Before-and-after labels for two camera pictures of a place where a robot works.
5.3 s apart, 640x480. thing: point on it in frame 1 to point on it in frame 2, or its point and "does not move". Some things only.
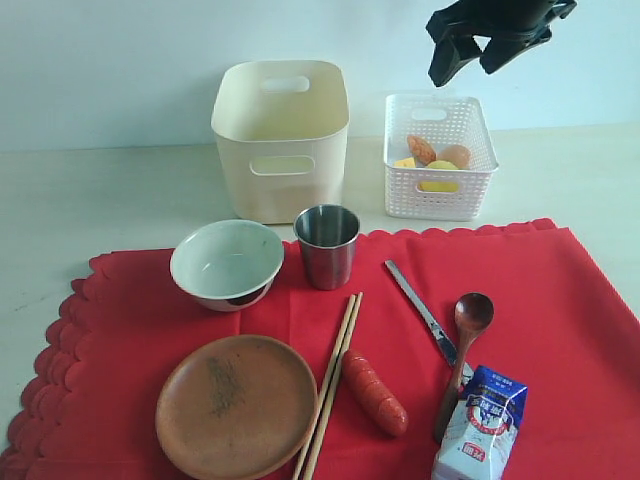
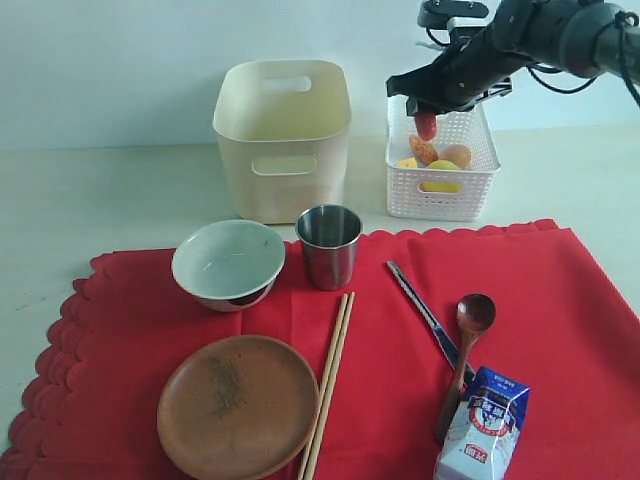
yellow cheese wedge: x=405 y=163 does not move
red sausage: x=376 y=393 to x=426 y=124
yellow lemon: x=447 y=187 does not move
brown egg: x=457 y=154 does not move
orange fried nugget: x=421 y=149 does not move
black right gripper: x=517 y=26 to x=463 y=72
